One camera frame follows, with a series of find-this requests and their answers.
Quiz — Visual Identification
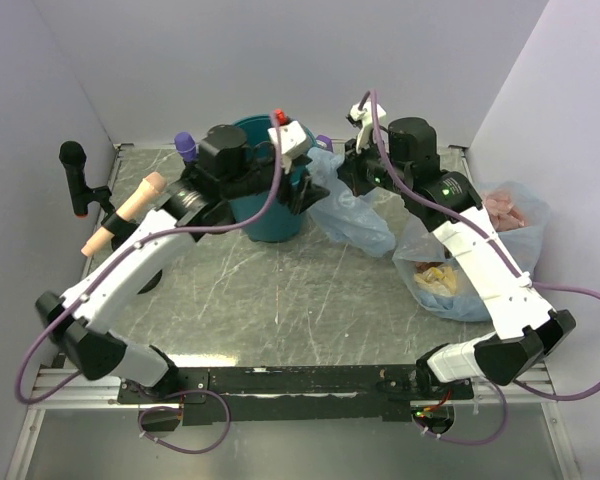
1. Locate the purple metronome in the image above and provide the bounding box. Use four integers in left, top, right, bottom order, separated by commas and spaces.
316, 135, 334, 152

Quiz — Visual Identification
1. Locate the beige microphone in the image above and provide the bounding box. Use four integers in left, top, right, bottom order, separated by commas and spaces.
81, 172, 167, 257

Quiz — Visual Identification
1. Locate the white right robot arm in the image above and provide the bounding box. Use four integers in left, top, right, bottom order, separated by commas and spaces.
338, 114, 576, 399

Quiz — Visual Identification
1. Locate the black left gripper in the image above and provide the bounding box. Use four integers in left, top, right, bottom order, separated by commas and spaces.
223, 150, 329, 214

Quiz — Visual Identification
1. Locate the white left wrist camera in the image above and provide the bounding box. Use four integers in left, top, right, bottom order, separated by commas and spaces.
267, 109, 313, 174

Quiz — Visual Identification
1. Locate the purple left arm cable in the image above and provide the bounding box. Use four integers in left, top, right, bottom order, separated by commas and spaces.
13, 112, 284, 405

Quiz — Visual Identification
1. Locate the light blue trash bag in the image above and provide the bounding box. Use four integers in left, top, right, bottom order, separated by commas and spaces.
307, 147, 396, 257

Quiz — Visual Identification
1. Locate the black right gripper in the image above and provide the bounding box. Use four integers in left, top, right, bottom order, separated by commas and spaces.
335, 131, 411, 198

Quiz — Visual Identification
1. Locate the purple microphone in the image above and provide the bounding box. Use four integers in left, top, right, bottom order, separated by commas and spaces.
174, 131, 198, 167

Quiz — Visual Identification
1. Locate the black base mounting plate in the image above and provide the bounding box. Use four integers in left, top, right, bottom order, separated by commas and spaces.
117, 364, 474, 426

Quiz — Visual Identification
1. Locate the black round stand base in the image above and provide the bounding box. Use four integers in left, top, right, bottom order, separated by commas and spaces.
137, 270, 163, 295

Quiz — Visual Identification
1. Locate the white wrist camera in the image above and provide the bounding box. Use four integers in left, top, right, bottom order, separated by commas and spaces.
267, 109, 313, 174
347, 100, 373, 153

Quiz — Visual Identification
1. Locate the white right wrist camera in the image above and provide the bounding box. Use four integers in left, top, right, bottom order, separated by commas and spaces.
347, 100, 373, 153

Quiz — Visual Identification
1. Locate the teal plastic trash bin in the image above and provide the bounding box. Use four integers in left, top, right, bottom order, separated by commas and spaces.
229, 115, 305, 243

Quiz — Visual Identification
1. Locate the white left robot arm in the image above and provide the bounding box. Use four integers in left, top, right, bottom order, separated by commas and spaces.
36, 120, 328, 402

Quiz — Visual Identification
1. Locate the black microphone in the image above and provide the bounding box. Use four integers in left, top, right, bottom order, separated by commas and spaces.
59, 141, 115, 217

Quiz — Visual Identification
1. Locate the clear bag with trash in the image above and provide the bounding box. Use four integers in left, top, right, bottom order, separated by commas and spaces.
392, 180, 551, 322

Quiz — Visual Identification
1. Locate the aluminium frame rail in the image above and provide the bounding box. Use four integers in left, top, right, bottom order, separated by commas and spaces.
112, 138, 469, 156

